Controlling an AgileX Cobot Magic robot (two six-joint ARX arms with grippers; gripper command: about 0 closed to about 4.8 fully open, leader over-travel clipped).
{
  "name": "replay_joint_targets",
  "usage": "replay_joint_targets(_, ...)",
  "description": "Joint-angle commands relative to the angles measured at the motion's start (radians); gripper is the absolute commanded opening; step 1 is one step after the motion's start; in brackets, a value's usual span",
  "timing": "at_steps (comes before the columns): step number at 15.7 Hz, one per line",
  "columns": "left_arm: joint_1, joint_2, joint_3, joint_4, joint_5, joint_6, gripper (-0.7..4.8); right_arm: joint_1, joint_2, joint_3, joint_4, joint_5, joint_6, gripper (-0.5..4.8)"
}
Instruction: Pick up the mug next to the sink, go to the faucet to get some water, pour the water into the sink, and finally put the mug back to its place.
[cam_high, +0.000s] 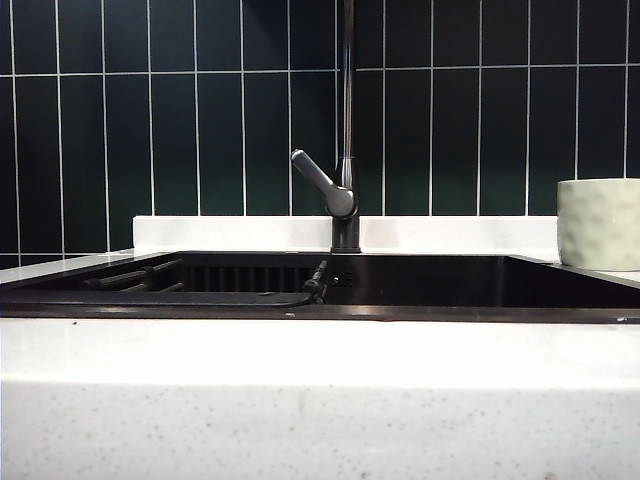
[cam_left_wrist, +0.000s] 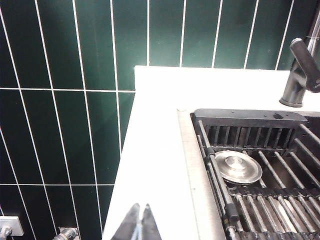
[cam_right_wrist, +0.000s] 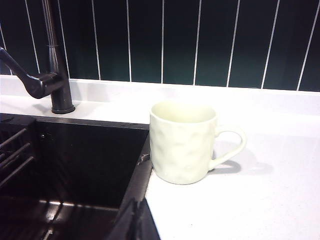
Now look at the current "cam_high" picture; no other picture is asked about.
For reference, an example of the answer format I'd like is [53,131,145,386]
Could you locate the pale green dimpled mug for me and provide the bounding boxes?
[556,177,640,273]

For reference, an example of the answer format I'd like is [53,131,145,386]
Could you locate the dark metal faucet spout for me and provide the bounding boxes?
[329,0,362,254]

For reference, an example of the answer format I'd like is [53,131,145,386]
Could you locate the black sink drain rack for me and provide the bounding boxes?
[0,257,330,308]

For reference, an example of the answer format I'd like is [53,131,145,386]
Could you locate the black kitchen sink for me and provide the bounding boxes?
[0,249,640,322]

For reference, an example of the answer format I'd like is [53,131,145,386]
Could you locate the grey faucet lever handle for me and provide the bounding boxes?
[290,148,359,219]

